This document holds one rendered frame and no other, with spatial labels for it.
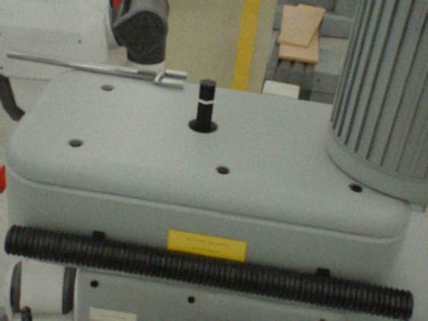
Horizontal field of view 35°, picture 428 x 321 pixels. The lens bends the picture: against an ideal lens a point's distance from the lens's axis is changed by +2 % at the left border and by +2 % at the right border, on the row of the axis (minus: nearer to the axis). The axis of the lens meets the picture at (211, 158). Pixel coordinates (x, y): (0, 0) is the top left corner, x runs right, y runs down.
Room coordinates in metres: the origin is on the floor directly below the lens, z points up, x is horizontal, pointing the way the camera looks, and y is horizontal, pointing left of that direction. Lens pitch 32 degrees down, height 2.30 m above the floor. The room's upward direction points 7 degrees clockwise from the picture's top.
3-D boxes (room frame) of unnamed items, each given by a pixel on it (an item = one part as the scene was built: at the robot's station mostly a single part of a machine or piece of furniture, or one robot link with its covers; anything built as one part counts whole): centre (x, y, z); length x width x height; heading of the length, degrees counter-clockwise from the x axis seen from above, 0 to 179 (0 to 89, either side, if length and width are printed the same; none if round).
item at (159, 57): (1.48, 0.19, 1.70); 0.12 x 0.09 x 0.14; 6
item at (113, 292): (0.72, -0.03, 1.68); 0.34 x 0.24 x 0.10; 87
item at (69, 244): (0.58, -0.01, 1.79); 0.45 x 0.04 x 0.04; 87
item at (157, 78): (0.84, 0.17, 1.89); 0.24 x 0.04 x 0.01; 88
